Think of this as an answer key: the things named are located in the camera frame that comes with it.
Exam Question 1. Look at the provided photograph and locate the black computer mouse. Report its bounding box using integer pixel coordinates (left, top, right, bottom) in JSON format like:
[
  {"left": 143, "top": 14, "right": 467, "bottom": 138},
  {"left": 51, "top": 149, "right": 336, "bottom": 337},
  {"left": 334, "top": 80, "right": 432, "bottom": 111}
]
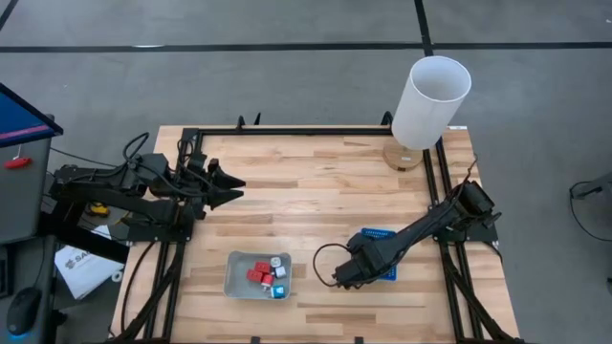
[{"left": 6, "top": 286, "right": 42, "bottom": 337}]

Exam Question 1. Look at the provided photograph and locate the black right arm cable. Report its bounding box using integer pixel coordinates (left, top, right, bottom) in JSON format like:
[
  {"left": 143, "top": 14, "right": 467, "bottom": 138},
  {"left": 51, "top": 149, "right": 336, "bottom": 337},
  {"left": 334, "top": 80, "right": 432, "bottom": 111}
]
[{"left": 313, "top": 242, "right": 358, "bottom": 290}]

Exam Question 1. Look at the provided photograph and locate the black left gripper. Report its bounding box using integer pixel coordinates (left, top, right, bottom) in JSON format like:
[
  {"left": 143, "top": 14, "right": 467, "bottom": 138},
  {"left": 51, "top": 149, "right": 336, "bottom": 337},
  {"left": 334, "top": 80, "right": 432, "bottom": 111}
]
[{"left": 179, "top": 151, "right": 248, "bottom": 221}]

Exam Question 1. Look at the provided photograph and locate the grey plastic bin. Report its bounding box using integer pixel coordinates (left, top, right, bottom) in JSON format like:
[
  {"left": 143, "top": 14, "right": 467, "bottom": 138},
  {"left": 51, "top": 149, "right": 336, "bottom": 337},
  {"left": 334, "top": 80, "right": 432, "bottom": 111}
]
[{"left": 223, "top": 250, "right": 293, "bottom": 301}]

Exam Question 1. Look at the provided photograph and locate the white cylindrical lamp shade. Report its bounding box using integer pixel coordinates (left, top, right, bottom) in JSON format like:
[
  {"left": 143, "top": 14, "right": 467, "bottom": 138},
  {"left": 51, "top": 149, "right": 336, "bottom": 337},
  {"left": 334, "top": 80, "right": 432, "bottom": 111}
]
[{"left": 382, "top": 55, "right": 472, "bottom": 172}]

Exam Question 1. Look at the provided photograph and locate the blue plastic basket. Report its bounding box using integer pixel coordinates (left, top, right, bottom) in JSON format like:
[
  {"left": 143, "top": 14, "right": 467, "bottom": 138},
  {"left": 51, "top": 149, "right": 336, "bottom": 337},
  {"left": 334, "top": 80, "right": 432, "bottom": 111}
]
[{"left": 359, "top": 226, "right": 399, "bottom": 282}]

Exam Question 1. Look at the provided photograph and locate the white printed paper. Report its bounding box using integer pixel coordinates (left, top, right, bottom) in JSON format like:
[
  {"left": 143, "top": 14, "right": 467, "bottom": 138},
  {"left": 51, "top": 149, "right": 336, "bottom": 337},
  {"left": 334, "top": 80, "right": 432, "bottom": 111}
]
[{"left": 54, "top": 224, "right": 126, "bottom": 301}]

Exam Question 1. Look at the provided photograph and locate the grey cabinet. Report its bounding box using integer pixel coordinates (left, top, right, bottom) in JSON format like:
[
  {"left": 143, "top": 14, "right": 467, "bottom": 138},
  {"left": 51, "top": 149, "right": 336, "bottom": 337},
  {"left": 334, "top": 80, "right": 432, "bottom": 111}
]
[{"left": 0, "top": 136, "right": 53, "bottom": 246}]

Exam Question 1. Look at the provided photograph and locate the black aluminium frame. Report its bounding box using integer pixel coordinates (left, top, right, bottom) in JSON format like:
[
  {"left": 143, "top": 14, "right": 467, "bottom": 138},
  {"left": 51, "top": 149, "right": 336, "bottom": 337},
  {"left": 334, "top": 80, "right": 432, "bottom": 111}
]
[{"left": 112, "top": 124, "right": 525, "bottom": 344}]

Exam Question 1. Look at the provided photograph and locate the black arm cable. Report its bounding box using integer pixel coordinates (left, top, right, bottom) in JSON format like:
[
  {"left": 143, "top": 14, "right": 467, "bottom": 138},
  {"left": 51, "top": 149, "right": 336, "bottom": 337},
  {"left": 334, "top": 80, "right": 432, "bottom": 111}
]
[
  {"left": 121, "top": 132, "right": 202, "bottom": 197},
  {"left": 313, "top": 242, "right": 358, "bottom": 290}
]

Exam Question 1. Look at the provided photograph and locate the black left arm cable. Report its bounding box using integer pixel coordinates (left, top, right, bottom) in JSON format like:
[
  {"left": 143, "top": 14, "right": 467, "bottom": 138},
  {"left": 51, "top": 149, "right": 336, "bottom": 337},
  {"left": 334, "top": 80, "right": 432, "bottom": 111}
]
[{"left": 121, "top": 132, "right": 202, "bottom": 197}]

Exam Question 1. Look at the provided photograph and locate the blue screen monitor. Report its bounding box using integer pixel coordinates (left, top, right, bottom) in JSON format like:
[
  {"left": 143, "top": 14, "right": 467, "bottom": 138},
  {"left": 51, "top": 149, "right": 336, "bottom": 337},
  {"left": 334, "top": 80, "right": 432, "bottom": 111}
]
[{"left": 0, "top": 83, "right": 64, "bottom": 149}]

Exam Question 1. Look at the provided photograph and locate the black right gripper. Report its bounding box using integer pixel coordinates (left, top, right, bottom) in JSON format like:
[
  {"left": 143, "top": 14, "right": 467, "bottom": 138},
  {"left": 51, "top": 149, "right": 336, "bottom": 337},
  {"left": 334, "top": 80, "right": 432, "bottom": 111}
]
[{"left": 332, "top": 232, "right": 392, "bottom": 290}]

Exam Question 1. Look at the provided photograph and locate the grey chair leg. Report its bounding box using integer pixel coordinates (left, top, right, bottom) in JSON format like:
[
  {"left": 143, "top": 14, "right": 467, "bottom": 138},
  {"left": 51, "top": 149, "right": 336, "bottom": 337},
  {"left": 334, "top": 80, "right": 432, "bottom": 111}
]
[{"left": 571, "top": 171, "right": 612, "bottom": 202}]

